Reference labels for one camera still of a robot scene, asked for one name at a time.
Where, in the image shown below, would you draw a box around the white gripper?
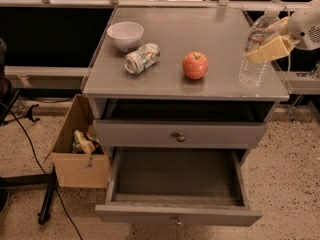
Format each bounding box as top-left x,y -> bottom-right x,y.
245,0 -> 320,64

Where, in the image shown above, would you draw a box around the clear plastic water bottle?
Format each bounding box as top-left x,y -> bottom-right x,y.
239,4 -> 280,89

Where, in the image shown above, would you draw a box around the grey drawer cabinet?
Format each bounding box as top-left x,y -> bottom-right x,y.
81,6 -> 290,151

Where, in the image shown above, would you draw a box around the grey upper drawer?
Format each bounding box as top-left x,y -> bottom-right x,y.
93,120 -> 267,149

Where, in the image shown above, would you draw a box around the grey open middle drawer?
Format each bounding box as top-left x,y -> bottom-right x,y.
96,148 -> 262,227

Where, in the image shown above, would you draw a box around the red apple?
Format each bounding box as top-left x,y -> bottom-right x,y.
182,52 -> 208,80

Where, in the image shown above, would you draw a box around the crushed soda can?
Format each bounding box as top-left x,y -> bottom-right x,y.
124,43 -> 160,75

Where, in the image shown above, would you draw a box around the white ceramic bowl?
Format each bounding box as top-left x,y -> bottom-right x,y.
107,22 -> 144,51

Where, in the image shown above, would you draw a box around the snack bags in box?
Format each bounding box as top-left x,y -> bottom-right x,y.
72,130 -> 103,155

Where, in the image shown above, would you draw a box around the cardboard box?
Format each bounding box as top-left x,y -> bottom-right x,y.
50,95 -> 110,188

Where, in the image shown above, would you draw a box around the black stand base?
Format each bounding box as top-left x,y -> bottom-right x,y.
0,169 -> 57,225

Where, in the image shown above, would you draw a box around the white hanging cable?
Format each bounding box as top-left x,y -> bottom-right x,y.
269,0 -> 293,85

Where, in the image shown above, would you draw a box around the black floor cable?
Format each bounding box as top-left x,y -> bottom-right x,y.
0,101 -> 84,240

